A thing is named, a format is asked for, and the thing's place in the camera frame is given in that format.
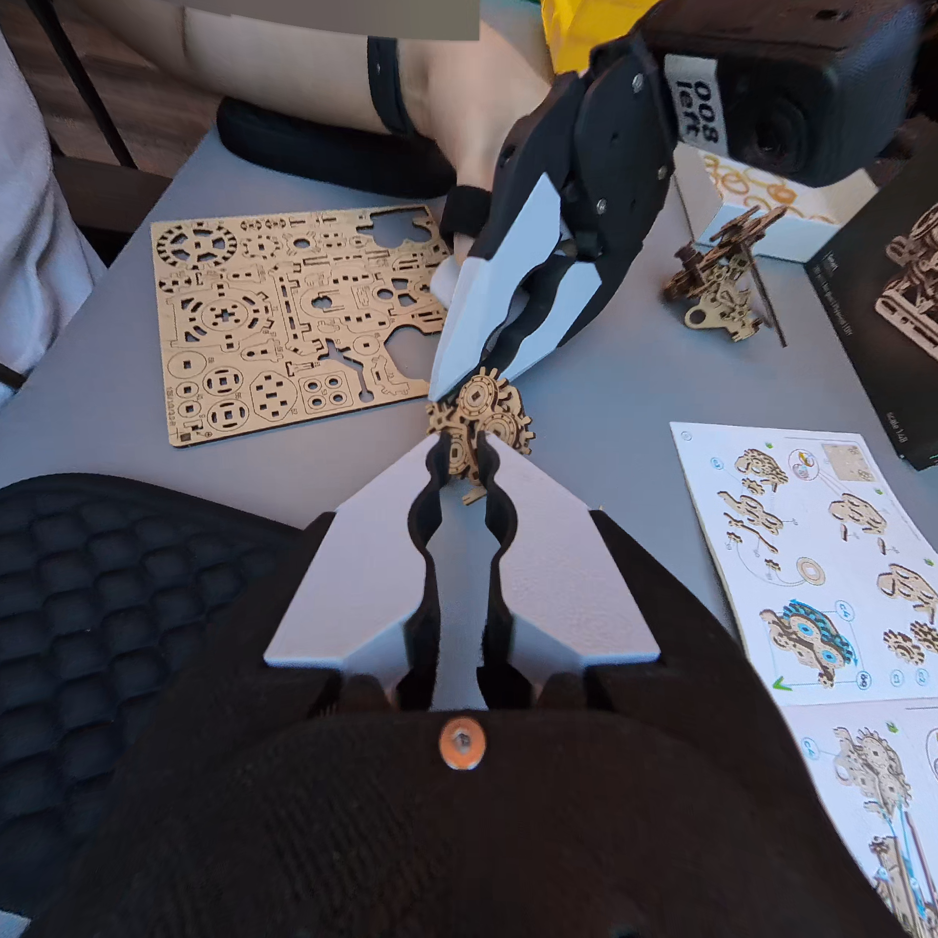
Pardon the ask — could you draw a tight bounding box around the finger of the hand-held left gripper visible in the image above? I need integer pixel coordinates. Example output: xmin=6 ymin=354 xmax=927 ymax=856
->
xmin=427 ymin=173 xmax=567 ymax=404
xmin=500 ymin=261 xmax=611 ymax=384

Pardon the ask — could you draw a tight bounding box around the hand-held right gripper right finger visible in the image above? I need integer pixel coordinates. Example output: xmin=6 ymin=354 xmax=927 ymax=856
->
xmin=478 ymin=429 xmax=662 ymax=710

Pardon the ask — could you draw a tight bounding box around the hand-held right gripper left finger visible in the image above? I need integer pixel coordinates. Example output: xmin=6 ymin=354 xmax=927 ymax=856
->
xmin=262 ymin=431 xmax=451 ymax=710

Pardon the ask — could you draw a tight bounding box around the wooden gear assembly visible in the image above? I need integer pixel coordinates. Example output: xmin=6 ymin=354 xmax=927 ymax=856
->
xmin=425 ymin=368 xmax=537 ymax=508

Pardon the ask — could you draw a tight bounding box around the person's left forearm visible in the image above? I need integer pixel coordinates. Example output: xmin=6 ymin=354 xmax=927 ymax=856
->
xmin=183 ymin=11 xmax=371 ymax=140

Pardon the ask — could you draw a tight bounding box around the grey desk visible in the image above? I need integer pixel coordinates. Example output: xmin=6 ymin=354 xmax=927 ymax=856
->
xmin=0 ymin=44 xmax=938 ymax=708

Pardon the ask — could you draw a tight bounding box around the person's left hand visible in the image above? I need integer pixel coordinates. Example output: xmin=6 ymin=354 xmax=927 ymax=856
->
xmin=412 ymin=37 xmax=559 ymax=303

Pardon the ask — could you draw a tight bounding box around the yellow object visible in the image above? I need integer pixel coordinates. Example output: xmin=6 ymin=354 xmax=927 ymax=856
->
xmin=538 ymin=0 xmax=661 ymax=76

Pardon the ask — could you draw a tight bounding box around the pile of rubber bands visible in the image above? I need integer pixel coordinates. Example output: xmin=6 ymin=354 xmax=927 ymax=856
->
xmin=702 ymin=152 xmax=801 ymax=215

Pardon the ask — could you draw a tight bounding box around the wooden model subassembly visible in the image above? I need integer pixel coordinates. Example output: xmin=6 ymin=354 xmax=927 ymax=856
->
xmin=663 ymin=205 xmax=789 ymax=350

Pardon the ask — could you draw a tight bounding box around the laser-cut wooden parts sheet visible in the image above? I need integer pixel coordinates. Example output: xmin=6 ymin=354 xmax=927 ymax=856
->
xmin=150 ymin=205 xmax=451 ymax=448

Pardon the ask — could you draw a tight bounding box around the white cardboard box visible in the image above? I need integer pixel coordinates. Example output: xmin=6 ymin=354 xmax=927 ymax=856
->
xmin=673 ymin=143 xmax=880 ymax=265

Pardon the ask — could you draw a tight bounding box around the black wristband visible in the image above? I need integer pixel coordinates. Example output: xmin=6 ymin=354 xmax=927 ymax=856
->
xmin=366 ymin=35 xmax=417 ymax=140

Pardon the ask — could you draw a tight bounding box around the white instruction booklet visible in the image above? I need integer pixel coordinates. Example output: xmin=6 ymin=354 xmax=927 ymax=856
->
xmin=669 ymin=420 xmax=938 ymax=938

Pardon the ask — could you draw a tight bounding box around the black model kit box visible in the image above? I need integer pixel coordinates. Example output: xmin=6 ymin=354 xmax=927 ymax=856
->
xmin=805 ymin=198 xmax=938 ymax=471

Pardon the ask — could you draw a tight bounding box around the person's pale clothing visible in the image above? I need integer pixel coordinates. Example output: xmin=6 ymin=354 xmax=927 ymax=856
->
xmin=0 ymin=29 xmax=109 ymax=410

